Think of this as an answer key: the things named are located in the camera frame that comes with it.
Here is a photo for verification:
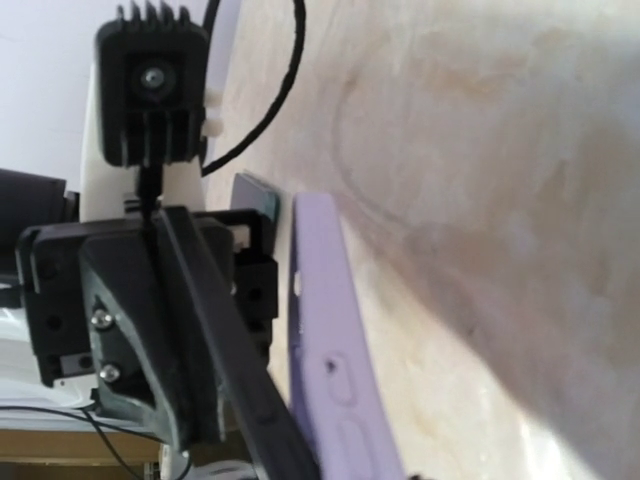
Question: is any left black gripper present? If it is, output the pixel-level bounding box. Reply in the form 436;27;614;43
16;209;278;450

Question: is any lavender phone case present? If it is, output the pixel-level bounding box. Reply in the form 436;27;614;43
288;193;406;479

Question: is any black phone top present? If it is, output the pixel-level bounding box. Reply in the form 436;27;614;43
159;207;321;479

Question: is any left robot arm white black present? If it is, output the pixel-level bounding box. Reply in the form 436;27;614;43
1;170;278;452

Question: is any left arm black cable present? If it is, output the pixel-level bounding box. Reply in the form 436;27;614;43
199;0;307;177

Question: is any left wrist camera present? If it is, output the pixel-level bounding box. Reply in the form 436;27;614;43
79;1;219;222

